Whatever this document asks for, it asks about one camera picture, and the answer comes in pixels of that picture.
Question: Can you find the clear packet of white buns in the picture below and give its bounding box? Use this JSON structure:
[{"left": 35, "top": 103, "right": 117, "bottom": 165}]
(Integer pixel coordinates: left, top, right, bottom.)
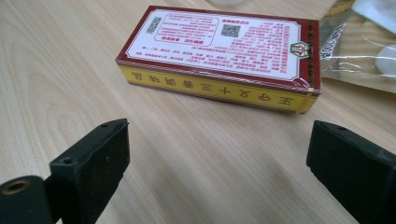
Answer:
[{"left": 318, "top": 0, "right": 396, "bottom": 94}]

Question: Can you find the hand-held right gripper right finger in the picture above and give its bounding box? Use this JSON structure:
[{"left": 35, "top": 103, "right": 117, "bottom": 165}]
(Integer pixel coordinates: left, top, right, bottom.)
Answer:
[{"left": 305, "top": 119, "right": 396, "bottom": 224}]

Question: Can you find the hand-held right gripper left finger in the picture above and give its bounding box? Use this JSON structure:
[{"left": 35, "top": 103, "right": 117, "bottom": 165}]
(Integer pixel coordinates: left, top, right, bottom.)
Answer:
[{"left": 49, "top": 118, "right": 131, "bottom": 224}]

